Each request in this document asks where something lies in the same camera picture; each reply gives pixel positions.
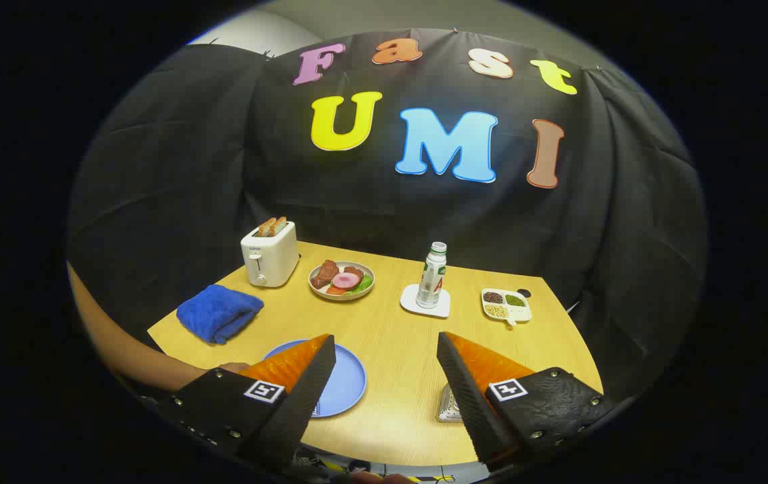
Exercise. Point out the white toaster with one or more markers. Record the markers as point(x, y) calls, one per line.
point(273, 259)

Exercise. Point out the toast slice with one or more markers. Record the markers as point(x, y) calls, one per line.
point(280, 224)
point(266, 227)

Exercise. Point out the blue round plate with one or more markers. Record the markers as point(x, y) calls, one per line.
point(350, 383)

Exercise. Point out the pink ham slice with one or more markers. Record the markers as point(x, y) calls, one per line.
point(346, 280)

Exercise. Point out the pile of dark beans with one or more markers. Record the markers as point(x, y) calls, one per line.
point(492, 297)

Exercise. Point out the beige food plate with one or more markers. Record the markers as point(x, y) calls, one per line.
point(340, 297)

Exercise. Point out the orange vegetable slice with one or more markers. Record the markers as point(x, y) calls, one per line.
point(335, 291)

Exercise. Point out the blue folded towel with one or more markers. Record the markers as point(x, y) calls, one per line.
point(219, 312)

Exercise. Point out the white square coaster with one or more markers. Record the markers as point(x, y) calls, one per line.
point(411, 302)

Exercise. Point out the large brown meat piece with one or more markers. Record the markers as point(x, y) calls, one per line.
point(325, 272)

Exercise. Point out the green lettuce leaf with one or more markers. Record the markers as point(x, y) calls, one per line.
point(362, 285)

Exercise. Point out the small brown meat piece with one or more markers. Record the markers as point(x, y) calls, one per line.
point(354, 271)

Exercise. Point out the white green-capped bottle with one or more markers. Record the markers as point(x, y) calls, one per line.
point(432, 275)

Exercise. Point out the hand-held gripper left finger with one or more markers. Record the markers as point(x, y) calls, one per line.
point(303, 396)

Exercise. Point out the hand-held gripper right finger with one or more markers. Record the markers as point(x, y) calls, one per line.
point(471, 403)

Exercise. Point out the pile of yellow beans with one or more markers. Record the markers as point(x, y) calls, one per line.
point(495, 311)

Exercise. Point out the white divided dish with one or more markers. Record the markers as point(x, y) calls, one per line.
point(520, 314)

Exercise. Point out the pile of green beans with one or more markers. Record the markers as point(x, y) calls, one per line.
point(515, 300)

